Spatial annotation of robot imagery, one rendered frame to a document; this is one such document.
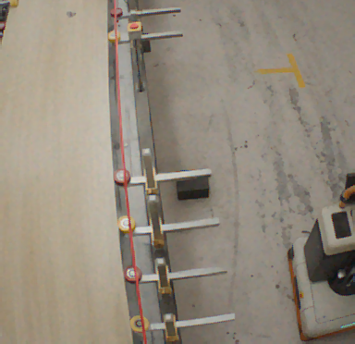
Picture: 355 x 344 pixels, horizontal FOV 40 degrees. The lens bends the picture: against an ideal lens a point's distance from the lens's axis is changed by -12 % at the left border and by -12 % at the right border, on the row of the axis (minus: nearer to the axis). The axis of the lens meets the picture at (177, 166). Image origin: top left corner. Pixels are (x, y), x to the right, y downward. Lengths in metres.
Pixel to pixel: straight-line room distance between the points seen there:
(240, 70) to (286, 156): 0.85
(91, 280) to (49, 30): 1.72
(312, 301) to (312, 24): 2.72
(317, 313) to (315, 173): 1.17
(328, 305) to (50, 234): 1.60
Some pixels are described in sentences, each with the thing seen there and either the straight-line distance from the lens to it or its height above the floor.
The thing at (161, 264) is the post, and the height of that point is 1.11.
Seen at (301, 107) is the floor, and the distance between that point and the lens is 4.00.
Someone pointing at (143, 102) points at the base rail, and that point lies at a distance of 3.04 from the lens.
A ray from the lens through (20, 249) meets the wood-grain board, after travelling 2.46.
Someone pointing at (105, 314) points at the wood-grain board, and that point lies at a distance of 2.26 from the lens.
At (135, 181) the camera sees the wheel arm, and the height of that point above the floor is 0.85.
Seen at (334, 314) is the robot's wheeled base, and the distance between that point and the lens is 2.97.
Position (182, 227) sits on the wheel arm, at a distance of 2.48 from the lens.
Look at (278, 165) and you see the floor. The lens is 3.66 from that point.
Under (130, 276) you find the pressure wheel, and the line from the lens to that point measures 2.30.
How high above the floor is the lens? 3.04
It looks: 57 degrees down
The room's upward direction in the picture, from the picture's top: 3 degrees counter-clockwise
